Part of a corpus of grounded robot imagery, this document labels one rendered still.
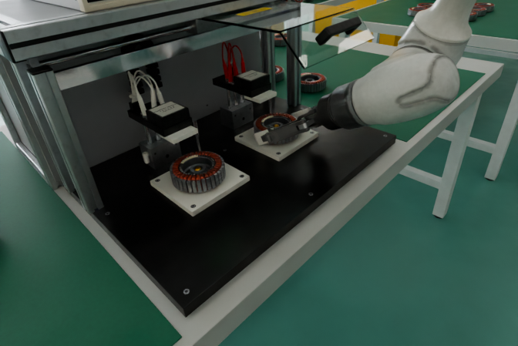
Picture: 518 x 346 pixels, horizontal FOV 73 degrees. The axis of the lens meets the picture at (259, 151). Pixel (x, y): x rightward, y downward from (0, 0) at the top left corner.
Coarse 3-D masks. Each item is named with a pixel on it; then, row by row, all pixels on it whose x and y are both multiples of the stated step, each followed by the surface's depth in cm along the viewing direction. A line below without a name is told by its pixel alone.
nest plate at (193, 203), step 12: (228, 168) 77; (156, 180) 74; (168, 180) 74; (228, 180) 73; (240, 180) 73; (168, 192) 71; (180, 192) 71; (204, 192) 70; (216, 192) 70; (228, 192) 71; (180, 204) 68; (192, 204) 67; (204, 204) 67; (192, 216) 66
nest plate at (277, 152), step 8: (240, 136) 88; (248, 136) 88; (304, 136) 87; (312, 136) 87; (248, 144) 86; (256, 144) 85; (264, 144) 85; (272, 144) 84; (280, 144) 84; (288, 144) 84; (296, 144) 84; (304, 144) 86; (264, 152) 82; (272, 152) 82; (280, 152) 81; (288, 152) 82; (280, 160) 80
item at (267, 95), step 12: (252, 72) 87; (216, 84) 92; (228, 84) 88; (240, 84) 85; (252, 84) 83; (264, 84) 86; (228, 96) 92; (240, 96) 95; (252, 96) 84; (264, 96) 84
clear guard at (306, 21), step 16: (208, 16) 77; (224, 16) 76; (240, 16) 75; (256, 16) 74; (272, 16) 73; (288, 16) 72; (304, 16) 71; (320, 16) 70; (336, 16) 72; (352, 16) 75; (288, 32) 63; (304, 32) 65; (352, 32) 73; (368, 32) 75; (304, 48) 64; (320, 48) 66; (336, 48) 68; (352, 48) 71; (304, 64) 62
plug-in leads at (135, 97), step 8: (128, 72) 72; (136, 72) 74; (136, 88) 71; (152, 88) 73; (136, 96) 74; (152, 96) 74; (160, 96) 75; (136, 104) 77; (152, 104) 74; (160, 104) 76; (144, 112) 74
